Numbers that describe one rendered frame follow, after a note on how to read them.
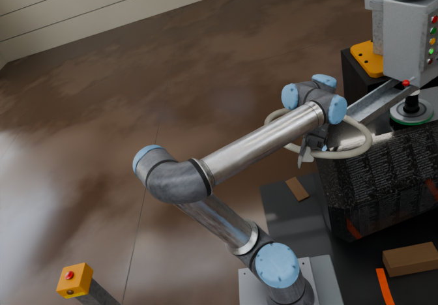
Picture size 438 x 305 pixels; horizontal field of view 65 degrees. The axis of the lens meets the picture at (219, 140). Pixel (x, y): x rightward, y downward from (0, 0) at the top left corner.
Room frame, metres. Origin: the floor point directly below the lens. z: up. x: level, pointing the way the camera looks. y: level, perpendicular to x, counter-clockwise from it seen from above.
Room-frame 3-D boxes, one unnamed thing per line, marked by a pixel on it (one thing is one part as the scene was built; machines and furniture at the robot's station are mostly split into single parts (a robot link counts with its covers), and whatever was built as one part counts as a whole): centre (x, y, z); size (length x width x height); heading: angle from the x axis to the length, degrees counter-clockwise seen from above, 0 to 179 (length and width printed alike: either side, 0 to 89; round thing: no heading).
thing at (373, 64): (2.19, -1.50, 0.76); 0.49 x 0.49 x 0.05; 80
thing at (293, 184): (1.90, -0.46, 0.02); 0.25 x 0.10 x 0.01; 4
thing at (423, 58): (1.25, -1.04, 1.41); 0.08 x 0.03 x 0.28; 107
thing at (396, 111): (1.38, -1.07, 0.92); 0.21 x 0.21 x 0.01
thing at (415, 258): (0.99, -0.84, 0.07); 0.30 x 0.12 x 0.12; 78
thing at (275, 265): (0.68, -0.02, 1.10); 0.17 x 0.15 x 0.18; 21
